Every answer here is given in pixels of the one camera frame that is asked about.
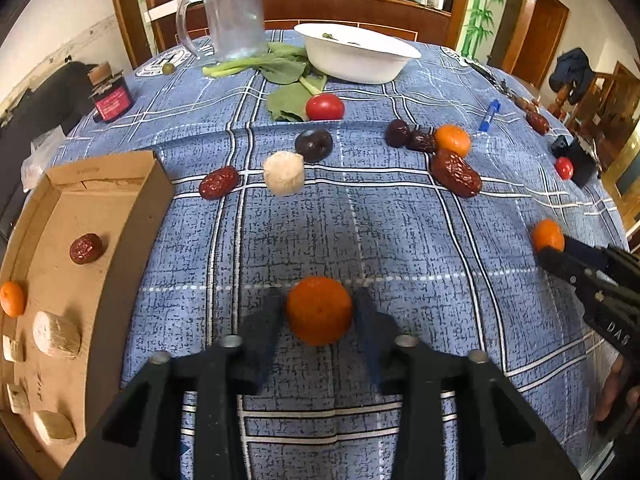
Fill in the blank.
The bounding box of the small black box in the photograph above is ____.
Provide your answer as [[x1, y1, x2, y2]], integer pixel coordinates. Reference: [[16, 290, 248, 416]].
[[550, 135, 602, 189]]

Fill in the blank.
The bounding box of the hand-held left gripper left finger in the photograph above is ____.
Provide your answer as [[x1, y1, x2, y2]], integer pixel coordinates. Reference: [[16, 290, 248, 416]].
[[57, 287, 286, 480]]

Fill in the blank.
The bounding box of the small orange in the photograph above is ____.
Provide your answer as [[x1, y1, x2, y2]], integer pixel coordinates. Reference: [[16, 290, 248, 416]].
[[531, 218, 566, 253], [434, 125, 472, 158], [0, 281, 27, 318]]

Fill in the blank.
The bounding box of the black seat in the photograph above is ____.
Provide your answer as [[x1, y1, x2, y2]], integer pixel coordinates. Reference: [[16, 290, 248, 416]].
[[0, 60, 101, 233]]

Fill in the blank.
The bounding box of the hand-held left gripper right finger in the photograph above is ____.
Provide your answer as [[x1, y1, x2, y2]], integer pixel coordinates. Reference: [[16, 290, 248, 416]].
[[352, 287, 583, 480]]

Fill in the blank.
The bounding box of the wooden chair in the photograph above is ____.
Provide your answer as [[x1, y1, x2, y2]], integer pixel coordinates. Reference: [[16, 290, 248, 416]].
[[547, 61, 640, 161]]

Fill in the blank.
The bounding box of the blue pen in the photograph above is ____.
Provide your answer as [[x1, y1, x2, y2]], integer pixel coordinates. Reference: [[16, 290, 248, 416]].
[[479, 99, 502, 132]]

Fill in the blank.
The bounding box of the brown wooden door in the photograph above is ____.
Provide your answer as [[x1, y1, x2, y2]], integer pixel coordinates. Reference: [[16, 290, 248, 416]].
[[512, 0, 571, 87]]

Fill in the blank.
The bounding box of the white yam cylinder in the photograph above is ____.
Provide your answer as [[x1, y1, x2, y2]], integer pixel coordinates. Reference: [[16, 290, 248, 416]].
[[32, 311, 82, 359]]

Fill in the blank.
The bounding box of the brown cardboard box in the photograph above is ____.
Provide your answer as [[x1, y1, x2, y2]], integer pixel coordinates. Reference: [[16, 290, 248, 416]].
[[0, 150, 175, 480]]

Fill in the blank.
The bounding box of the dark purple plum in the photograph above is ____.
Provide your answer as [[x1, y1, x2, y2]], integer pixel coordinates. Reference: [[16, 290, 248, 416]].
[[294, 128, 334, 163], [385, 119, 412, 148]]

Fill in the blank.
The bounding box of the dark jar with red label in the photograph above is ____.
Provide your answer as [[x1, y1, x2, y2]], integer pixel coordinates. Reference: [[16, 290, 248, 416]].
[[89, 62, 133, 124]]

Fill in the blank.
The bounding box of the wooden counter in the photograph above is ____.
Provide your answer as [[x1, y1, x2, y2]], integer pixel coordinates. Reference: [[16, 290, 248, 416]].
[[107, 0, 477, 57]]

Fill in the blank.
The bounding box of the large red jujube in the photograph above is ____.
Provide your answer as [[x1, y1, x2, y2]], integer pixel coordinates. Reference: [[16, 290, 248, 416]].
[[431, 149, 483, 197]]

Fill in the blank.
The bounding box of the white bowl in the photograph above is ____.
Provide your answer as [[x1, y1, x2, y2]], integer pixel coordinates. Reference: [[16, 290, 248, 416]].
[[294, 22, 422, 84]]

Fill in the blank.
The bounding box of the dark jacket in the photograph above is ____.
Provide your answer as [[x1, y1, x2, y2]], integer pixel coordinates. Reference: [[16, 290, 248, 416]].
[[549, 48, 597, 106]]

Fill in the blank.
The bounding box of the green bamboo wall decal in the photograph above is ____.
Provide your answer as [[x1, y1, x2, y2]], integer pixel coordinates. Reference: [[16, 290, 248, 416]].
[[460, 0, 505, 57]]

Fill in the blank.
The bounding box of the person's right hand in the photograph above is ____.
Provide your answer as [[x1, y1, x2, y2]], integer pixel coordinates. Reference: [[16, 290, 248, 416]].
[[594, 356, 640, 423]]

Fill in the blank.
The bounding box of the loose green leaf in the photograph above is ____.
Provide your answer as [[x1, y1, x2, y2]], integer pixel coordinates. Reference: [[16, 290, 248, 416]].
[[266, 82, 312, 123]]

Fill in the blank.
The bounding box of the crumpled white plastic bag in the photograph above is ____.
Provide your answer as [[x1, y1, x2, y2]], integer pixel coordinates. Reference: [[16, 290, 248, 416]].
[[21, 139, 52, 192]]

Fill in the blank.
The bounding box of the large orange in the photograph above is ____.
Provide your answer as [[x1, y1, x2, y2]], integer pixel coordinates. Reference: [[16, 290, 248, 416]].
[[286, 276, 355, 346]]

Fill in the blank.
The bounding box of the white yam chunk front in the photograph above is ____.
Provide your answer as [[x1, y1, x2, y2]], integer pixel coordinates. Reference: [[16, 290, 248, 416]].
[[33, 410, 77, 447]]

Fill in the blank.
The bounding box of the dark dried date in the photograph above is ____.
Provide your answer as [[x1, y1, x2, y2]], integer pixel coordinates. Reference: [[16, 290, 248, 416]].
[[407, 130, 439, 154]]

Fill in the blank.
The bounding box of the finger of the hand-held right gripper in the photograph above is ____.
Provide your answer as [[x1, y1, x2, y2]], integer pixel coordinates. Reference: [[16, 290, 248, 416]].
[[537, 246, 596, 286], [563, 236, 612, 267]]

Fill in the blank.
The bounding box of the clear glass mug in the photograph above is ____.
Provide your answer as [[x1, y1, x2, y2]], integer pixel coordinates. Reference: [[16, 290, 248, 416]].
[[176, 0, 269, 61]]

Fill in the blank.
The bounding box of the green bok choy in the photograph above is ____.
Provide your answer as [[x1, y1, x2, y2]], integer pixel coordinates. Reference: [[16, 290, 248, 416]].
[[202, 42, 329, 95]]

